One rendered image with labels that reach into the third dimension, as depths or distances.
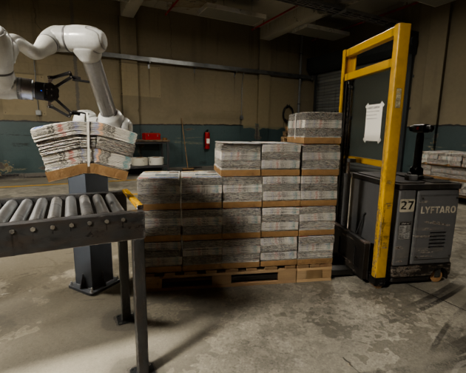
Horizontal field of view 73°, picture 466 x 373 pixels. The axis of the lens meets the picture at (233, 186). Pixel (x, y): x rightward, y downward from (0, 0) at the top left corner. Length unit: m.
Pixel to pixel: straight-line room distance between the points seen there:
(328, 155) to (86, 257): 1.87
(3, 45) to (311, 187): 1.92
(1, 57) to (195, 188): 1.29
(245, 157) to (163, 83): 7.01
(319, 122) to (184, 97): 7.10
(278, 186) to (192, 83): 7.28
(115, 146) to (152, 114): 7.45
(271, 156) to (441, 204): 1.33
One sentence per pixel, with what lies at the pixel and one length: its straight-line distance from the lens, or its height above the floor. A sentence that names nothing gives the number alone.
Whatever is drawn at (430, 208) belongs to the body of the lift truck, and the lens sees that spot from 2.78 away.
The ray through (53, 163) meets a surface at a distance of 1.53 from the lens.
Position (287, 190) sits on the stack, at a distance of 2.36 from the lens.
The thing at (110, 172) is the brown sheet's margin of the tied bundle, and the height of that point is 0.96.
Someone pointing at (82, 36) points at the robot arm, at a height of 1.62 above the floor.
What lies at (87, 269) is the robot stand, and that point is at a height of 0.17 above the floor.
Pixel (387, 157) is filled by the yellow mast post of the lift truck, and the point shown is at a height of 0.98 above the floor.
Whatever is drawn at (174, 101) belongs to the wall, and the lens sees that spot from 9.14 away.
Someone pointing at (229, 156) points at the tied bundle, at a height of 0.97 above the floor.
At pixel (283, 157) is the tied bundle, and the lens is 2.31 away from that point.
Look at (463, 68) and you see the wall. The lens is 8.59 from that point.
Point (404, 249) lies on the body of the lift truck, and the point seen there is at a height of 0.30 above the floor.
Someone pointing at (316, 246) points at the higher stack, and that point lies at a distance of 2.56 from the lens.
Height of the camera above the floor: 1.15
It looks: 10 degrees down
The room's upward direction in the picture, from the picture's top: 1 degrees clockwise
